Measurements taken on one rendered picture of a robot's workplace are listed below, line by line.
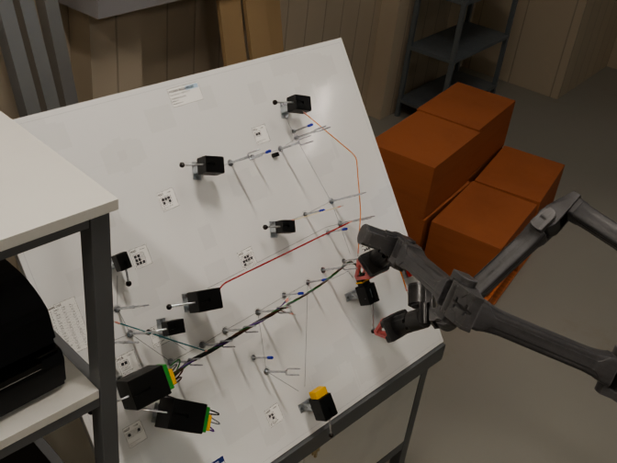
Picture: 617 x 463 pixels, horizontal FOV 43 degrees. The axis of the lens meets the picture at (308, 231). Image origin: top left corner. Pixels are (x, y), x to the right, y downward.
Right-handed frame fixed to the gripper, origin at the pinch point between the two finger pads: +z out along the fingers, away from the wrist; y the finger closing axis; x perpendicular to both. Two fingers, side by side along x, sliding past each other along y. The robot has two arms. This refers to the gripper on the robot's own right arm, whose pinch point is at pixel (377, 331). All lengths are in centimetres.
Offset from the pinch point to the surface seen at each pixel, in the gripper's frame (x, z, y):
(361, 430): 28.4, 27.0, -1.2
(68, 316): -35, 1, 83
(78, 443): -6, 45, 76
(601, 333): 64, 70, -206
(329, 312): -10.6, 5.1, 9.9
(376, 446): 38, 38, -13
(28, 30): -149, 95, 17
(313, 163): -52, -2, -1
